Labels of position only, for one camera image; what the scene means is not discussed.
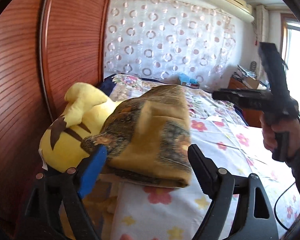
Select cardboard box on cabinet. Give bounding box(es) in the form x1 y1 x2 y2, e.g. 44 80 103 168
243 77 266 90

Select wooden headboard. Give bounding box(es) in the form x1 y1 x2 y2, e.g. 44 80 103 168
0 0 109 235

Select window with wooden frame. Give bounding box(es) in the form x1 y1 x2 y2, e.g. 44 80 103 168
281 14 300 112

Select black cable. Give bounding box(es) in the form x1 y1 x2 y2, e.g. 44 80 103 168
273 119 300 230

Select yellow plush toy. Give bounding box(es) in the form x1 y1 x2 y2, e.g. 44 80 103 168
38 82 120 172

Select right hand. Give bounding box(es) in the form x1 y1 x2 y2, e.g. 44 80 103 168
260 113 300 160

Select circle patterned wall curtain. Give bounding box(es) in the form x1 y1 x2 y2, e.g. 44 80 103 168
104 0 236 91

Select blue tissue box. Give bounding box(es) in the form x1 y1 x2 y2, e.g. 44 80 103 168
178 73 199 89

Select stack of papers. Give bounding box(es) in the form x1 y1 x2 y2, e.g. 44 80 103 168
233 65 257 79

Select golden brown patterned scarf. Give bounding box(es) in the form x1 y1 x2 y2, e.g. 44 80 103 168
80 85 192 188

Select beige pillow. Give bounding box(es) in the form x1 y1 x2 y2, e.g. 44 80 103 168
83 174 120 239

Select white air conditioner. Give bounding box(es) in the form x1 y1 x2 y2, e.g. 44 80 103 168
211 0 254 23

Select wooden sideboard cabinet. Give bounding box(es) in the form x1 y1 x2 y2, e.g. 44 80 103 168
228 77 262 128

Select white floral bed sheet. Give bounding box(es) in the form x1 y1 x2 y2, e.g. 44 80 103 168
110 73 300 240

